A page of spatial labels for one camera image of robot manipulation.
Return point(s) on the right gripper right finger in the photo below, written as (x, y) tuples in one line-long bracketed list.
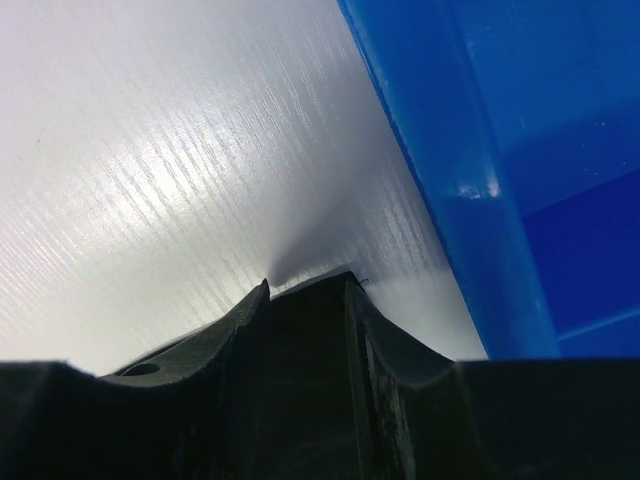
[(420, 415)]

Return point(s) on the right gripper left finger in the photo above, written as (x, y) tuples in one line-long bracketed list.
[(187, 412)]

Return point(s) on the black floral print t-shirt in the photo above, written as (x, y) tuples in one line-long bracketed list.
[(291, 411)]

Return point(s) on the blue plastic bin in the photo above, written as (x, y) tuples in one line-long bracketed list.
[(519, 121)]

